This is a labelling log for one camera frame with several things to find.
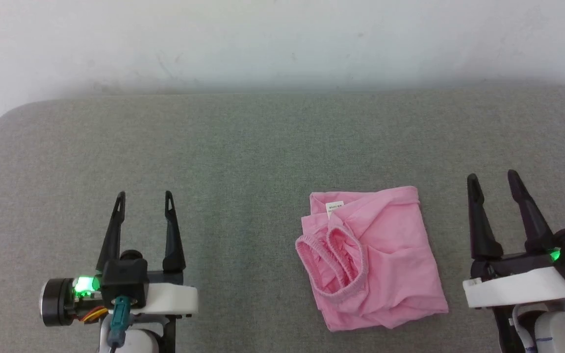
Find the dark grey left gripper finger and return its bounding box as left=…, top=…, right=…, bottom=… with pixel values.
left=163, top=191, right=186, bottom=273
left=96, top=191, right=127, bottom=273

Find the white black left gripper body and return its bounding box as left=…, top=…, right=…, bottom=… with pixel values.
left=40, top=271, right=199, bottom=327

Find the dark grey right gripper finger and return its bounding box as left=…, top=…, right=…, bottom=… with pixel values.
left=467, top=174, right=504, bottom=260
left=507, top=170, right=558, bottom=253

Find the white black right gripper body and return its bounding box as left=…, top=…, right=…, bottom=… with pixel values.
left=462, top=250, right=565, bottom=309

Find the pink garment with white label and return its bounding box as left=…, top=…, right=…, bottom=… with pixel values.
left=295, top=185, right=449, bottom=332

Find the black cable with teal connector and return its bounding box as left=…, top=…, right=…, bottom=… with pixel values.
left=107, top=296, right=131, bottom=353

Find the orange yellow wire bundle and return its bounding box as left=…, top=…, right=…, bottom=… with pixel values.
left=80, top=306, right=109, bottom=324

